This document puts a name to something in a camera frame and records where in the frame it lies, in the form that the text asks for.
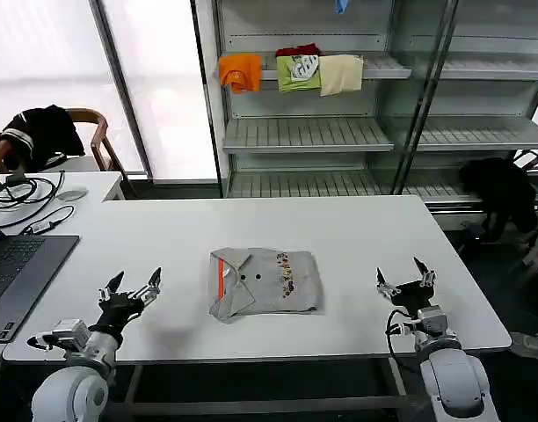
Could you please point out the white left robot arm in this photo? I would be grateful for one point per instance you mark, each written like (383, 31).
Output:
(71, 391)

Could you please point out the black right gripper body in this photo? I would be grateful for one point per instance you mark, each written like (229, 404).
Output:
(412, 296)

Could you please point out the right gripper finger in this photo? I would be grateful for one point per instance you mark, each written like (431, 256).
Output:
(387, 289)
(428, 279)

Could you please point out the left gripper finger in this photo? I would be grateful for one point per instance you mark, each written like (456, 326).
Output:
(149, 292)
(108, 294)

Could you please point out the grey shoe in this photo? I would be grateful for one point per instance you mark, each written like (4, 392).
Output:
(532, 347)

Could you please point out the brown wooden chair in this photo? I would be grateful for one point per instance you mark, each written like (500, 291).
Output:
(99, 136)

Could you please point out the black jacket with white stripes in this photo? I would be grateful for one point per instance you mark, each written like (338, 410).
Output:
(40, 136)

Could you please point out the grey printed t-shirt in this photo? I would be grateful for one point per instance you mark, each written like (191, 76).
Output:
(273, 285)

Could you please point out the pale grey computer mouse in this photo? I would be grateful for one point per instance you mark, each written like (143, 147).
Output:
(72, 194)

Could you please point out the dark grey open laptop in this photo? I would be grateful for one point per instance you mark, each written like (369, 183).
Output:
(18, 272)

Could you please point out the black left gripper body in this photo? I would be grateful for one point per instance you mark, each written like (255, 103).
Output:
(117, 310)

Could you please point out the grey metal shelf with clothes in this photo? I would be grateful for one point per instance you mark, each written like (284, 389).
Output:
(304, 132)

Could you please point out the dark window frame post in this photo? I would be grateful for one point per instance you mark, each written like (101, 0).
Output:
(119, 88)

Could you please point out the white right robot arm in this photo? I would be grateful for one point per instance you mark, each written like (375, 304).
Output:
(453, 378)

